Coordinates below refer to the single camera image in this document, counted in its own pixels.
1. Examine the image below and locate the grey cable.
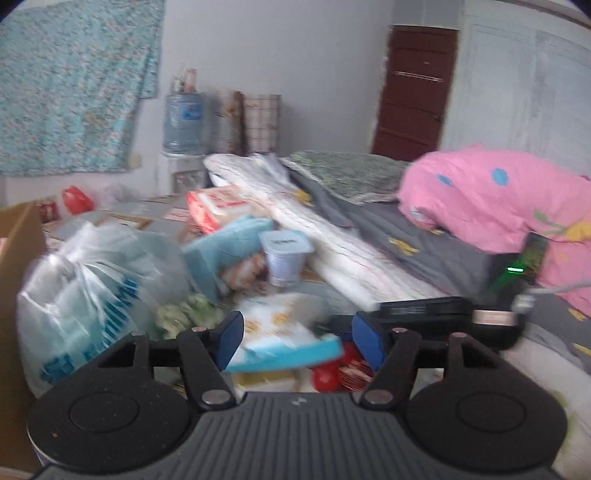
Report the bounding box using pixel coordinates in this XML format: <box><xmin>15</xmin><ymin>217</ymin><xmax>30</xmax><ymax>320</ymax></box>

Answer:
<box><xmin>512</xmin><ymin>282</ymin><xmax>591</xmax><ymax>311</ymax></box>

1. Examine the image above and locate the metal hook rail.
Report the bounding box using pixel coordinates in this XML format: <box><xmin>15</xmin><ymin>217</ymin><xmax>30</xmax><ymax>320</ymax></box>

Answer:
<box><xmin>393</xmin><ymin>71</ymin><xmax>448</xmax><ymax>83</ymax></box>

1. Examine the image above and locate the orange printed packet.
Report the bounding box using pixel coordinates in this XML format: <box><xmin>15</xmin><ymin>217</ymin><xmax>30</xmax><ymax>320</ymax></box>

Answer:
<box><xmin>219</xmin><ymin>255</ymin><xmax>271</xmax><ymax>291</ymax></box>

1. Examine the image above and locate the red plastic bag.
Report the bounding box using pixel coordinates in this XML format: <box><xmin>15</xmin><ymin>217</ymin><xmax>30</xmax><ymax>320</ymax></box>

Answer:
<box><xmin>61</xmin><ymin>185</ymin><xmax>96</xmax><ymax>215</ymax></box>

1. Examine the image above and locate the red tissue pack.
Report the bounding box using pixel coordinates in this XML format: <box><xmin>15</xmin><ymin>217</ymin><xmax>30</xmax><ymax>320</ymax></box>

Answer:
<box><xmin>186</xmin><ymin>184</ymin><xmax>257</xmax><ymax>235</ymax></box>

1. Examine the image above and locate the green patterned pillow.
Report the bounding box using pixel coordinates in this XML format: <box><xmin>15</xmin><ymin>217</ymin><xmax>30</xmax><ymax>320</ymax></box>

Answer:
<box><xmin>279</xmin><ymin>149</ymin><xmax>411</xmax><ymax>206</ymax></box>

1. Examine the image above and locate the clear plastic bag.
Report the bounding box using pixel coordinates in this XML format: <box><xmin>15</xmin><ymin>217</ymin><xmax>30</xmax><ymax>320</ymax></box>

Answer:
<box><xmin>95</xmin><ymin>182</ymin><xmax>137</xmax><ymax>206</ymax></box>

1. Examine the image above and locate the plaid rolled mat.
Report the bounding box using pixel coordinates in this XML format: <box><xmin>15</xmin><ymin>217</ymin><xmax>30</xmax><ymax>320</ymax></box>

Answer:
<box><xmin>242</xmin><ymin>92</ymin><xmax>282</xmax><ymax>154</ymax></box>

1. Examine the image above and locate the teal floral curtain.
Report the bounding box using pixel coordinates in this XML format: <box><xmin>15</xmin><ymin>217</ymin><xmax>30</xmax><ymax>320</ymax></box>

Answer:
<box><xmin>0</xmin><ymin>0</ymin><xmax>166</xmax><ymax>176</ymax></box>

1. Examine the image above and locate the grey printed mat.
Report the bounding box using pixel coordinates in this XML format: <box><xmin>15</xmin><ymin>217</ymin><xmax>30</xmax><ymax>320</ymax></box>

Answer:
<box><xmin>41</xmin><ymin>194</ymin><xmax>195</xmax><ymax>241</ymax></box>

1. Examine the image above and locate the white wardrobe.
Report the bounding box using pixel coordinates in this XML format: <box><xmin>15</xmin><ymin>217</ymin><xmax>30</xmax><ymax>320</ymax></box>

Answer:
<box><xmin>438</xmin><ymin>18</ymin><xmax>591</xmax><ymax>176</ymax></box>

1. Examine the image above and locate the cardboard box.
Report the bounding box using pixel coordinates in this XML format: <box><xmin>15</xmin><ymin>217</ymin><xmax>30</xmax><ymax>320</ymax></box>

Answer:
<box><xmin>0</xmin><ymin>202</ymin><xmax>49</xmax><ymax>476</ymax></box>

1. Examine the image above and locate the brown wooden door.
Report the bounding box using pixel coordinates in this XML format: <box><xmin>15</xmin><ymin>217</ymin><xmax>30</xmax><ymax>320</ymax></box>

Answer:
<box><xmin>370</xmin><ymin>25</ymin><xmax>461</xmax><ymax>160</ymax></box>

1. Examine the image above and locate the light blue towel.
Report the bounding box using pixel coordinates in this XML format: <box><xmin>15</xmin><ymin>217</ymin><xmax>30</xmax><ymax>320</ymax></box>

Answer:
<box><xmin>182</xmin><ymin>216</ymin><xmax>275</xmax><ymax>303</ymax></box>

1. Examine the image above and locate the pink dotted blanket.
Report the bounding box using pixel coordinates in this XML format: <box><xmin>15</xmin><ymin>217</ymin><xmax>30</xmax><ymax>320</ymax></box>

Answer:
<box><xmin>396</xmin><ymin>144</ymin><xmax>591</xmax><ymax>320</ymax></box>

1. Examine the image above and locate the floral rolled mat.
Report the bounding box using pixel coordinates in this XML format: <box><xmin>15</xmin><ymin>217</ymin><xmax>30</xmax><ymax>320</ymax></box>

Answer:
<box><xmin>211</xmin><ymin>89</ymin><xmax>245</xmax><ymax>155</ymax></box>

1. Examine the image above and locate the white orange print packet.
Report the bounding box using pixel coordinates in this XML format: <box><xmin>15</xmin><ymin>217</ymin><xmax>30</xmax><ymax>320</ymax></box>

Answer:
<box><xmin>224</xmin><ymin>293</ymin><xmax>343</xmax><ymax>374</ymax></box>

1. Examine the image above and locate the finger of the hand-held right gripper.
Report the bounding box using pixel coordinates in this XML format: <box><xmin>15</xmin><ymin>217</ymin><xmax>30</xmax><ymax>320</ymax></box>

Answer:
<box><xmin>378</xmin><ymin>296</ymin><xmax>468</xmax><ymax>320</ymax></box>

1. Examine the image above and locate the folded white quilt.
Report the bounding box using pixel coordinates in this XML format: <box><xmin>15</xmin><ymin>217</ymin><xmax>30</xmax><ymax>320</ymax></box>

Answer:
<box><xmin>202</xmin><ymin>152</ymin><xmax>451</xmax><ymax>312</ymax></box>

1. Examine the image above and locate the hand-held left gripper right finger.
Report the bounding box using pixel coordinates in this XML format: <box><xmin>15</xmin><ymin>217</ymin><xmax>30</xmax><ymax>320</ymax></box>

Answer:
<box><xmin>352</xmin><ymin>311</ymin><xmax>497</xmax><ymax>411</ymax></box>

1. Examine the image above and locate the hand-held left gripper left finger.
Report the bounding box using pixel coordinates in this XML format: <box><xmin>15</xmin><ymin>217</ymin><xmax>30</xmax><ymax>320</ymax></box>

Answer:
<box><xmin>99</xmin><ymin>311</ymin><xmax>245</xmax><ymax>412</ymax></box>

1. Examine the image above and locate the white plastic bag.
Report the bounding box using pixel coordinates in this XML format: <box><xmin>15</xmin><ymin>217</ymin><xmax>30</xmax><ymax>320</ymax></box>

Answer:
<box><xmin>15</xmin><ymin>220</ymin><xmax>197</xmax><ymax>400</ymax></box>

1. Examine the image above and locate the white plastic tub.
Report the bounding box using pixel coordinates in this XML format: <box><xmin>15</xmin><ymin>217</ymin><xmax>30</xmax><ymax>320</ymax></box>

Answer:
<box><xmin>257</xmin><ymin>230</ymin><xmax>315</xmax><ymax>288</ymax></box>

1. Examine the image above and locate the red snack packet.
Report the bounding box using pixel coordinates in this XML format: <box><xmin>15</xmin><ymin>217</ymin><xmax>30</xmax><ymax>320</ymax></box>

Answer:
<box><xmin>311</xmin><ymin>342</ymin><xmax>377</xmax><ymax>394</ymax></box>

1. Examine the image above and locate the green fuzzy cloth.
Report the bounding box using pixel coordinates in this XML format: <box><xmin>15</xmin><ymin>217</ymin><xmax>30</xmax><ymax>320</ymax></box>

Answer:
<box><xmin>154</xmin><ymin>293</ymin><xmax>225</xmax><ymax>340</ymax></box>

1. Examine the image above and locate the blue water bottle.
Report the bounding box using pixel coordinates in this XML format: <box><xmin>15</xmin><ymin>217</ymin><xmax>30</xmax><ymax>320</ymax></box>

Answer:
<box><xmin>161</xmin><ymin>90</ymin><xmax>207</xmax><ymax>157</ymax></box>

